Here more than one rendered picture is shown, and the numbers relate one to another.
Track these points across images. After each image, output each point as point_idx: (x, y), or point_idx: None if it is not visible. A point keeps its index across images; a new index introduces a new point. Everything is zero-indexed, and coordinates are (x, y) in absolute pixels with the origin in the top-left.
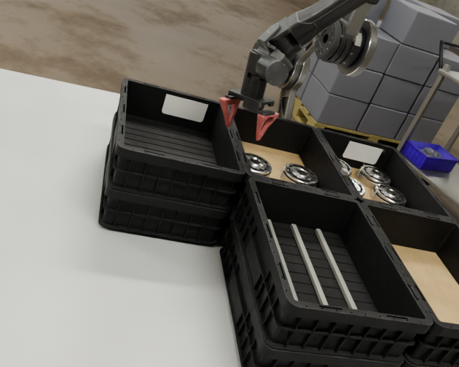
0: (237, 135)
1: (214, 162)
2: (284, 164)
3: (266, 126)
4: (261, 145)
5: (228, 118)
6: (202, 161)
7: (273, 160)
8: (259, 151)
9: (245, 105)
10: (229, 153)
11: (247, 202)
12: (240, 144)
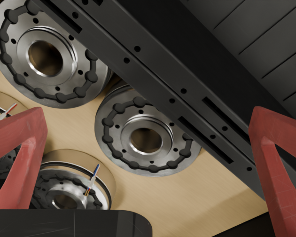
0: (217, 149)
1: (242, 54)
2: (138, 213)
3: (0, 202)
4: (216, 233)
5: (275, 139)
6: (274, 21)
7: (161, 208)
8: (203, 211)
9: (70, 235)
10: (166, 26)
11: None
12: (145, 83)
